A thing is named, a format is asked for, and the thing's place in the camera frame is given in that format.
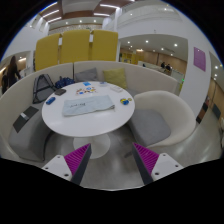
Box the curved white sofa bench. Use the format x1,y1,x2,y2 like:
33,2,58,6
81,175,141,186
0,61,177,161

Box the white tub armchair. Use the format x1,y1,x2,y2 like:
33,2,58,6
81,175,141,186
134,90,196,148

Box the black small device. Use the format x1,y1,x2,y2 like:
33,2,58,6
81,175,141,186
54,88,66,96

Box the small blue card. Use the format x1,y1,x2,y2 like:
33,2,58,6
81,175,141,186
83,82,91,86

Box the grey sofa seat cushion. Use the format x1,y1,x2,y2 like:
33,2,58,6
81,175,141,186
8,105,51,161

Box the yellow acoustic panel left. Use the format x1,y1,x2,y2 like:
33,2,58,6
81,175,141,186
35,33,61,71

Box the black laptop on sofa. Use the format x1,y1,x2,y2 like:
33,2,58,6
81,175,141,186
13,106,39,133

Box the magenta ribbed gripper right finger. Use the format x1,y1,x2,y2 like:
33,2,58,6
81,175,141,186
132,143,183,185

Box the blue yellow toy pieces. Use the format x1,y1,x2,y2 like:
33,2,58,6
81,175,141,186
120,98,132,105

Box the blue small box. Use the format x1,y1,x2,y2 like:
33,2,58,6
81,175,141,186
46,97,56,105

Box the yellow acoustic panel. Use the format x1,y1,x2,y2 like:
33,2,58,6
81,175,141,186
60,29,90,64
91,30,118,61
35,33,61,71

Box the blue bag on sofa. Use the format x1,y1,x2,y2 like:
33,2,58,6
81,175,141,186
55,77,75,89

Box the grey armchair seat cushion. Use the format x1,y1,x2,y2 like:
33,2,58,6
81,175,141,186
128,109,171,146

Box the purple wall poster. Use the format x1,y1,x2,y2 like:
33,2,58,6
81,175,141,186
194,47,206,71

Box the yellow acoustic panel right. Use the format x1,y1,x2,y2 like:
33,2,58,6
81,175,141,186
91,30,118,61

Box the colourful card sheet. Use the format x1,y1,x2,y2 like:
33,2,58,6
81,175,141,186
76,87,97,95

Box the grey back cushion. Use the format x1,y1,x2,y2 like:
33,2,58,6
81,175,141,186
75,68,97,82

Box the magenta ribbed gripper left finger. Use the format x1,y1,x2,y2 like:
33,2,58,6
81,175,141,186
42,144,92,185

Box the round white pedestal table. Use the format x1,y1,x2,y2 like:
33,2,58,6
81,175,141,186
42,81,135,159

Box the light grey folded towel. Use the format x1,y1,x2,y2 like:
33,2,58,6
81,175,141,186
62,95,115,116

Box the yellow acoustic panel middle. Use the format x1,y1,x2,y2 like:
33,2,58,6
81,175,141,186
60,29,90,64

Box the white flat box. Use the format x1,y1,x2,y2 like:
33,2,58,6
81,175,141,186
110,86,123,93

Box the person in dark clothes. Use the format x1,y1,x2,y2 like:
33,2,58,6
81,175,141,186
2,56,21,93

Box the olive yellow cushion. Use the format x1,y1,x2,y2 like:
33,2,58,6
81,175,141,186
103,68,127,89

